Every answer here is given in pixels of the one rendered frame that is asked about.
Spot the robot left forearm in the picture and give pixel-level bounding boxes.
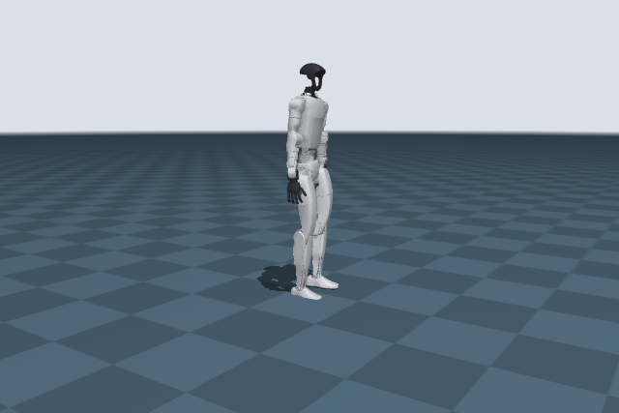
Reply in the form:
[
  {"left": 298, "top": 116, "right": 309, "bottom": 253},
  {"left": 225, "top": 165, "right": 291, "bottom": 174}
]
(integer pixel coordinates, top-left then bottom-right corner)
[{"left": 315, "top": 142, "right": 327, "bottom": 168}]

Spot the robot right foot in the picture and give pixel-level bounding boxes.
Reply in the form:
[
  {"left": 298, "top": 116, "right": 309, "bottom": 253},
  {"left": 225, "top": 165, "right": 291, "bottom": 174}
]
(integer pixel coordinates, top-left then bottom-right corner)
[{"left": 290, "top": 286, "right": 322, "bottom": 300}]

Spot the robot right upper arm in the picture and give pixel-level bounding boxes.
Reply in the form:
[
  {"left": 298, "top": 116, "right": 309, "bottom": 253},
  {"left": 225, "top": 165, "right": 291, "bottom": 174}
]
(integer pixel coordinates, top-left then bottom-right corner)
[{"left": 287, "top": 98, "right": 306, "bottom": 146}]

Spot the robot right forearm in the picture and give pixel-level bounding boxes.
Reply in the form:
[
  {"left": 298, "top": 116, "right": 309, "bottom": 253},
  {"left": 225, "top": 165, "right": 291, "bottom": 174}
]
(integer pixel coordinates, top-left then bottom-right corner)
[{"left": 286, "top": 133, "right": 299, "bottom": 178}]

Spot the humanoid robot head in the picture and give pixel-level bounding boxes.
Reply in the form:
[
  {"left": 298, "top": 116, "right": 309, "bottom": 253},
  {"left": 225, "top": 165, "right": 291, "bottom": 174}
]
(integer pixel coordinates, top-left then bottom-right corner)
[{"left": 300, "top": 63, "right": 326, "bottom": 99}]

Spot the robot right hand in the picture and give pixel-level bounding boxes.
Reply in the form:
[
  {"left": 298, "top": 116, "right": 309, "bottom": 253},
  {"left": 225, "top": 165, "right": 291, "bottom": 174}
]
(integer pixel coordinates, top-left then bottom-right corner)
[{"left": 287, "top": 169, "right": 307, "bottom": 204}]

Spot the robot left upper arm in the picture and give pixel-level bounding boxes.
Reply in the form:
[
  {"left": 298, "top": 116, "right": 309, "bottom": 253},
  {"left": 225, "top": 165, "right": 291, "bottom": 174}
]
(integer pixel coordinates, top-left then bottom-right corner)
[{"left": 320, "top": 101, "right": 329, "bottom": 144}]

